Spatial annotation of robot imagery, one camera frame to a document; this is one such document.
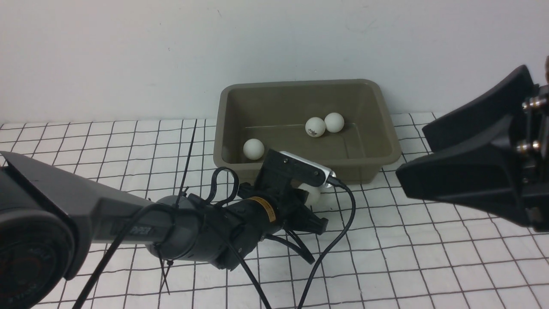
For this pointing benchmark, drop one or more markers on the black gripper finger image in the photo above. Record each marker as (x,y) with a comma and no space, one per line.
(304,220)

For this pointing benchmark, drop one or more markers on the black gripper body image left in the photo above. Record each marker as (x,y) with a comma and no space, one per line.
(269,214)

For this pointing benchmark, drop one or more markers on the white ball with logo centre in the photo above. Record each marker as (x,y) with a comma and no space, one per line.
(313,194)

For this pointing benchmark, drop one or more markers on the white ball with logo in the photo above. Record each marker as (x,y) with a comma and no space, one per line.
(315,127)
(313,194)

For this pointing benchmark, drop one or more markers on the plain white ball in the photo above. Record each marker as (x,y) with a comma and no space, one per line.
(334,122)
(253,149)

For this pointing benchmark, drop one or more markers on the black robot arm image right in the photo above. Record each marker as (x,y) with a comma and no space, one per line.
(492,154)

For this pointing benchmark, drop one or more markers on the white checkered tablecloth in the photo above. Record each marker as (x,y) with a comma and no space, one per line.
(399,253)

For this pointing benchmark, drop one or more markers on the black camera cable image left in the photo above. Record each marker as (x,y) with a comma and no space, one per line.
(334,240)

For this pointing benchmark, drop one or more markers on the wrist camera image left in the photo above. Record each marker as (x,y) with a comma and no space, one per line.
(280,168)

